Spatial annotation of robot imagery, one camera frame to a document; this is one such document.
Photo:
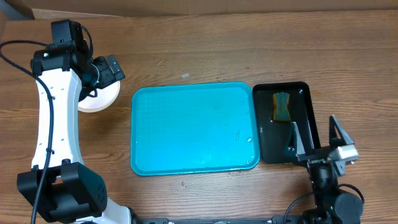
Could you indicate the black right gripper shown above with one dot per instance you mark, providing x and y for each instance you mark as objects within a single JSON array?
[{"x": 316, "y": 154}]

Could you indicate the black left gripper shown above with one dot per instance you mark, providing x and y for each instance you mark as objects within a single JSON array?
[{"x": 112, "y": 76}]

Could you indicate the white plate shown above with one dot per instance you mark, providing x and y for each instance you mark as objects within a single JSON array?
[{"x": 103, "y": 100}]

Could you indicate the green yellow sponge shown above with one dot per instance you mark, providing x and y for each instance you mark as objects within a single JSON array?
[{"x": 280, "y": 107}]

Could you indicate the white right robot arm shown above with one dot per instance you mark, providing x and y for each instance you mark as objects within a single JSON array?
[{"x": 334, "y": 202}]

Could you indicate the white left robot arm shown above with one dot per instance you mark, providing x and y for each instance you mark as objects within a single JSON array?
[{"x": 59, "y": 186}]

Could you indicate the black water tray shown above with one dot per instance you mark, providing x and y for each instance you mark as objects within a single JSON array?
[{"x": 273, "y": 135}]

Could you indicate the blue plastic tray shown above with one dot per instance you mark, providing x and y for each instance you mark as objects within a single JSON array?
[{"x": 197, "y": 128}]

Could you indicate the brown cardboard backdrop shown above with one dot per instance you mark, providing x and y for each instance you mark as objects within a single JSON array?
[{"x": 131, "y": 8}]

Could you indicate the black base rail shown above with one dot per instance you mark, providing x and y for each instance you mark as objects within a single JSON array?
[{"x": 277, "y": 219}]

